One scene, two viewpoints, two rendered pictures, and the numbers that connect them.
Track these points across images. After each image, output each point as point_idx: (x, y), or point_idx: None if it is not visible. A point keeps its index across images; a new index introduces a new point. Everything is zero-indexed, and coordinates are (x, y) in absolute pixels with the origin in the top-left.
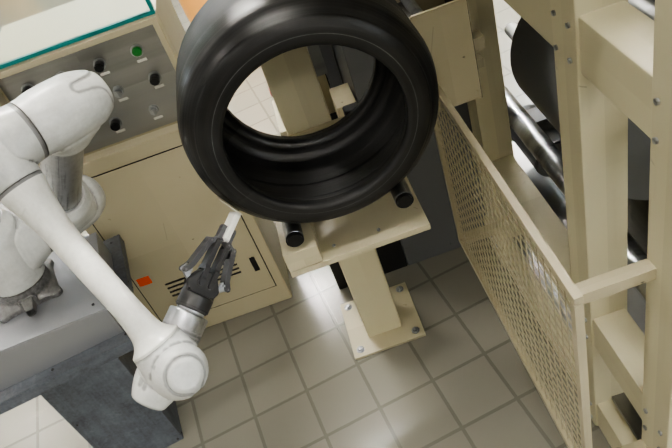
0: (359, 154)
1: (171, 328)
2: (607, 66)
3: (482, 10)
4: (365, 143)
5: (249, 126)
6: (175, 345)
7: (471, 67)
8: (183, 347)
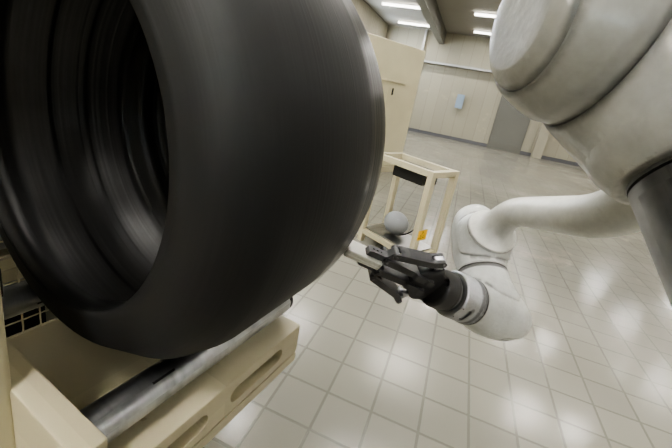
0: (90, 283)
1: (474, 215)
2: None
3: None
4: (68, 274)
5: (140, 288)
6: (474, 209)
7: None
8: (468, 207)
